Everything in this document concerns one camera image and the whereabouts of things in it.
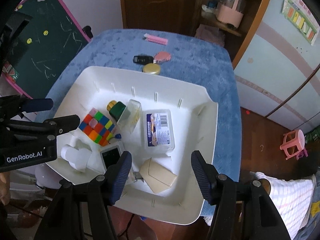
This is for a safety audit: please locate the white checked bedding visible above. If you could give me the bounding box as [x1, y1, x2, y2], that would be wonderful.
[250, 172, 316, 239]

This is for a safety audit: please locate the colourful rubik's cube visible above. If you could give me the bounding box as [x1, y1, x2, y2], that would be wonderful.
[79, 108, 116, 146]

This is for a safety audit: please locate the black car key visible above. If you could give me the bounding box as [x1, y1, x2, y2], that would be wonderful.
[133, 55, 154, 65]

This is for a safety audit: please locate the wooden corner shelf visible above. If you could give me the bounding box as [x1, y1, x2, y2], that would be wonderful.
[195, 0, 270, 67]

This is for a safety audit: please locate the white handheld game console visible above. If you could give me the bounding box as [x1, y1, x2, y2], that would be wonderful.
[100, 141, 124, 172]

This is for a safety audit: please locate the gold round tin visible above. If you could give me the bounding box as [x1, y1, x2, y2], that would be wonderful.
[142, 63, 161, 75]

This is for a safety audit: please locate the folded pink cloth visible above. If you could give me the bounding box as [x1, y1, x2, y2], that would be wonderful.
[195, 24, 225, 47]

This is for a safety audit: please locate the pink hair roller clip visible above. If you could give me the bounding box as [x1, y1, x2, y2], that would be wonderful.
[144, 34, 168, 46]

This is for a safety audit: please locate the pink round compact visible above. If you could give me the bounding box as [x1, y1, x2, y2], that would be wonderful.
[153, 51, 171, 64]

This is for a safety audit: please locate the pink plastic stool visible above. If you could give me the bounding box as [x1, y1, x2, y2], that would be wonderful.
[279, 129, 308, 160]

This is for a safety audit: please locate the green chalkboard pink frame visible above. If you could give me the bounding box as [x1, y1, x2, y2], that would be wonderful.
[3, 0, 91, 98]

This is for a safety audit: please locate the pink basket with jar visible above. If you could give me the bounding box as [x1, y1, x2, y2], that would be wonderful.
[216, 0, 246, 29]

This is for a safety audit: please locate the brown wooden door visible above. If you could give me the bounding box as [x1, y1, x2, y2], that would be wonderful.
[120, 0, 201, 36]

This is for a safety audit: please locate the beige angular box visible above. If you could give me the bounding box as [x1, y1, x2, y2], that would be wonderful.
[139, 158, 177, 194]

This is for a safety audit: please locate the person's left hand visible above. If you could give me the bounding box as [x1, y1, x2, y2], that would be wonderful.
[0, 172, 10, 205]

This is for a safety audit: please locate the white plastic tray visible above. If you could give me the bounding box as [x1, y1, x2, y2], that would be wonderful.
[55, 66, 218, 225]

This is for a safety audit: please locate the clear card box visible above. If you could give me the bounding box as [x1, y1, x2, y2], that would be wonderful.
[142, 109, 175, 154]

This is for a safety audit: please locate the green gold perfume bottle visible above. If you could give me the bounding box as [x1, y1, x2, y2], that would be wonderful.
[106, 100, 126, 121]

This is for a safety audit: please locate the blue fuzzy table cloth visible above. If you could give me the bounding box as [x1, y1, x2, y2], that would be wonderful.
[36, 29, 241, 181]

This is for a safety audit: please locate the wall poster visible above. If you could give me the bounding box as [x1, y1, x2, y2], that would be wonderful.
[281, 0, 319, 46]

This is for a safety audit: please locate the white angular box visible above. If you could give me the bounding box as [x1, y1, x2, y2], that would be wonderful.
[61, 139, 92, 172]

